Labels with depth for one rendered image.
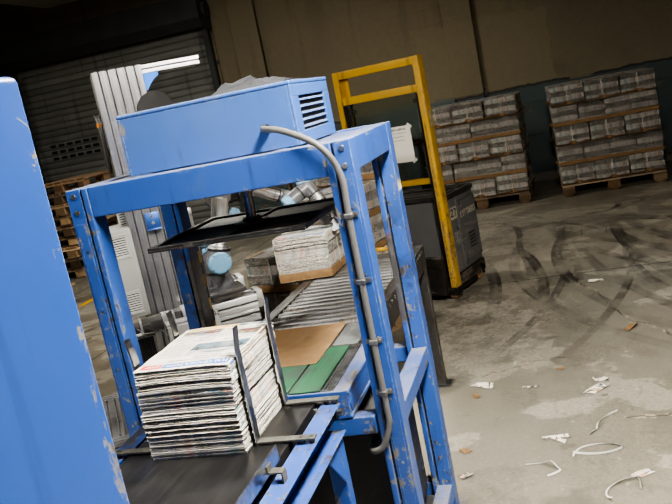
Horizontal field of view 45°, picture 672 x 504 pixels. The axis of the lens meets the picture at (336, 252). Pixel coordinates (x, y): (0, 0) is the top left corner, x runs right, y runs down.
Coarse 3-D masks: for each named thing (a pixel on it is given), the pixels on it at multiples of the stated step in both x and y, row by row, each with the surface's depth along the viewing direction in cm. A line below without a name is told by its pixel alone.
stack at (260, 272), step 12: (372, 216) 557; (372, 228) 554; (264, 252) 501; (384, 252) 565; (252, 264) 493; (264, 264) 488; (276, 264) 483; (252, 276) 495; (264, 276) 490; (276, 276) 486; (276, 300) 490; (264, 312) 498; (396, 324) 572
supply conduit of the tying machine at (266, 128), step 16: (272, 128) 238; (320, 144) 232; (336, 160) 233; (352, 224) 236; (352, 240) 237; (368, 304) 241; (368, 320) 241; (384, 384) 245; (384, 400) 246; (384, 448) 250
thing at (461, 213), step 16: (416, 192) 664; (448, 192) 629; (464, 192) 648; (416, 208) 634; (432, 208) 626; (448, 208) 620; (464, 208) 644; (416, 224) 637; (432, 224) 630; (464, 224) 642; (416, 240) 641; (432, 240) 634; (464, 240) 640; (480, 240) 666; (432, 256) 637; (464, 256) 641; (480, 256) 666; (464, 272) 634; (480, 272) 664
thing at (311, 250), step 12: (324, 228) 417; (276, 240) 410; (288, 240) 409; (300, 240) 407; (312, 240) 405; (324, 240) 404; (276, 252) 412; (288, 252) 411; (300, 252) 409; (312, 252) 408; (324, 252) 406; (288, 264) 412; (300, 264) 411; (312, 264) 409; (324, 264) 408
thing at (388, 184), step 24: (384, 168) 293; (384, 192) 296; (384, 216) 297; (408, 240) 298; (408, 264) 299; (408, 288) 302; (408, 312) 304; (408, 336) 306; (432, 360) 311; (432, 384) 308; (432, 408) 310; (432, 432) 313; (432, 456) 315; (432, 480) 317
